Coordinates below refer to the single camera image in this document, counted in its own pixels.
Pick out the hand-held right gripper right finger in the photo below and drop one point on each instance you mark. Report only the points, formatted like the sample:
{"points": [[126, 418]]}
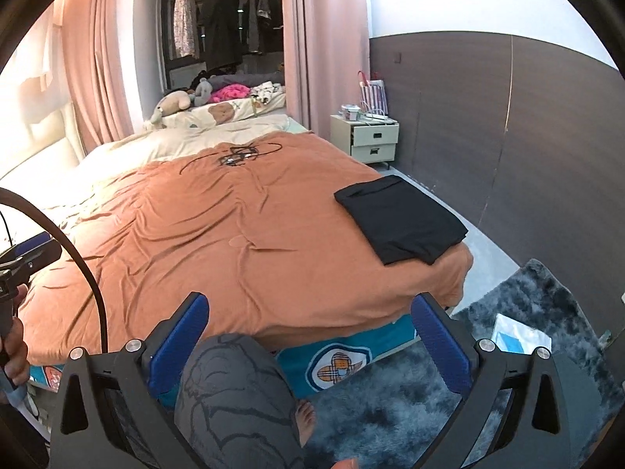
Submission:
{"points": [[439, 347]]}

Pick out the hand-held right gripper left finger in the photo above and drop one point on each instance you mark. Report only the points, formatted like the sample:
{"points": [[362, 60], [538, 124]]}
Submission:
{"points": [[180, 337]]}

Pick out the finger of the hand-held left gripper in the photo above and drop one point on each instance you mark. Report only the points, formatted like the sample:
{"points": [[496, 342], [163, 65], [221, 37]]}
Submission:
{"points": [[41, 257], [29, 244]]}

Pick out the black pants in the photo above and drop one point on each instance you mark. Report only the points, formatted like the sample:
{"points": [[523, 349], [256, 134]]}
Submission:
{"points": [[400, 220]]}

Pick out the person's leg in grey pants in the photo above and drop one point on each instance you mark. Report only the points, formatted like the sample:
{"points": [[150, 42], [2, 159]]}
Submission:
{"points": [[229, 400]]}

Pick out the person's left hand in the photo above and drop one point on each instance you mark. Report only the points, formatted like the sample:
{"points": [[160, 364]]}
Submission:
{"points": [[14, 351]]}

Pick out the grey shaggy rug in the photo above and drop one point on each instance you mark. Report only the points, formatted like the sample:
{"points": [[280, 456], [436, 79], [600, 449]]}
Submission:
{"points": [[400, 400]]}

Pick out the white and blue packet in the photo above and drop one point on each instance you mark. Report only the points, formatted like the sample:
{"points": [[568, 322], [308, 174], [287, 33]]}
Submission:
{"points": [[520, 334]]}

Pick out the white padded headboard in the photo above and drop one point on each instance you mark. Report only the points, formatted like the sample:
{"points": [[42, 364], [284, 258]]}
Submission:
{"points": [[49, 137]]}

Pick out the orange-brown blanket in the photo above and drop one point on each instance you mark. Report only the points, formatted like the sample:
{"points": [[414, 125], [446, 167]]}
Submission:
{"points": [[219, 234]]}

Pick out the teal printed bed sheet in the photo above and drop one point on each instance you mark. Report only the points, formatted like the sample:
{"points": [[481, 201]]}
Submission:
{"points": [[293, 351]]}

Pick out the person's bare foot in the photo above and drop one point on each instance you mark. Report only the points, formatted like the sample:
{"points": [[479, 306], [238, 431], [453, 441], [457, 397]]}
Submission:
{"points": [[305, 417], [349, 464]]}

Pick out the cream duvet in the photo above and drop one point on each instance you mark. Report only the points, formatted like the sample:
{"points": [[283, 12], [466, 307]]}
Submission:
{"points": [[161, 144]]}

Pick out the beige teddy bear plush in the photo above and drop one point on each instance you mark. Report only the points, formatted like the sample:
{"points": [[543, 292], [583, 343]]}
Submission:
{"points": [[171, 105]]}

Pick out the white nightstand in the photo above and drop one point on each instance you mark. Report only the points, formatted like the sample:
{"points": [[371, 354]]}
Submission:
{"points": [[371, 139]]}

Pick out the bear print pillow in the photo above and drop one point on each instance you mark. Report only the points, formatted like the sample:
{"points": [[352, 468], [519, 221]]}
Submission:
{"points": [[219, 112]]}

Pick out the grey plush toy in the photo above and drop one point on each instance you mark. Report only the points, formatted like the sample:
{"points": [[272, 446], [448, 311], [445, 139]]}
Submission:
{"points": [[202, 90]]}

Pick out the white power strip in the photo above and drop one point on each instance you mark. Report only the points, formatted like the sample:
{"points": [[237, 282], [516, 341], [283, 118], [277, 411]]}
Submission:
{"points": [[378, 118]]}

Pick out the pink cloth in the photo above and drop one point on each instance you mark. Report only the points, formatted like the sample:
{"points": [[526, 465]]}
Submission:
{"points": [[234, 92]]}

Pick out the small box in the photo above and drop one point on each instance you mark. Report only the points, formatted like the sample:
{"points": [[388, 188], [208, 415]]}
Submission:
{"points": [[349, 111]]}

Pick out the striped gift bag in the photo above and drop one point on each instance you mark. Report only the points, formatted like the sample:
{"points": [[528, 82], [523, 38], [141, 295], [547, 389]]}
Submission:
{"points": [[373, 95]]}

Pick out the black spotted white cloth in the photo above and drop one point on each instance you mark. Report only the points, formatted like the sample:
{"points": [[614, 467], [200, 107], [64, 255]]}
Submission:
{"points": [[266, 90]]}

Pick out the dark grey cloth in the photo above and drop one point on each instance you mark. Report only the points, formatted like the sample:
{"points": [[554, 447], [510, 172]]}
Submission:
{"points": [[234, 78]]}

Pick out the floral hanging garment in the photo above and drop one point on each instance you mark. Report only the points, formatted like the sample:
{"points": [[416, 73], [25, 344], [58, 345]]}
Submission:
{"points": [[183, 19]]}

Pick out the black hanging coat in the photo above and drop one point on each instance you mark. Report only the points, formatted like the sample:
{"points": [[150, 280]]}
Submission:
{"points": [[222, 14]]}

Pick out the grey hanging garments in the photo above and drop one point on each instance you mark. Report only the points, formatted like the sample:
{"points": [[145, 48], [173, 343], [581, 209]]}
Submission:
{"points": [[259, 14]]}

